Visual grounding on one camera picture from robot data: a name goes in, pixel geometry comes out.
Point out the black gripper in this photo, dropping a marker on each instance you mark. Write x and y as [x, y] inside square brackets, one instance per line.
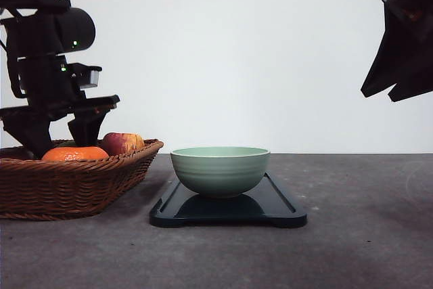
[416, 76]
[53, 88]

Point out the green ceramic bowl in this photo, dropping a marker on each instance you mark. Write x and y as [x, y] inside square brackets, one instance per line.
[219, 171]

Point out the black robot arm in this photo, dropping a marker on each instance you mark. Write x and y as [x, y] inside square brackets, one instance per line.
[36, 45]

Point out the brown wicker basket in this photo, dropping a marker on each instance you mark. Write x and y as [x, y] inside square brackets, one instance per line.
[71, 190]

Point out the green avocado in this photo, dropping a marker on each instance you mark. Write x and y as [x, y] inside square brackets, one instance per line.
[65, 144]

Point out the orange tangerine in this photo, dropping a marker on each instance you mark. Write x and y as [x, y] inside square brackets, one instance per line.
[74, 154]

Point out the red yellow apple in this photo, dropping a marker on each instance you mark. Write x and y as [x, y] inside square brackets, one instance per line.
[120, 143]

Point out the dark rectangular tray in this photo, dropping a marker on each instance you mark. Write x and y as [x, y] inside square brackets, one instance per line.
[266, 204]

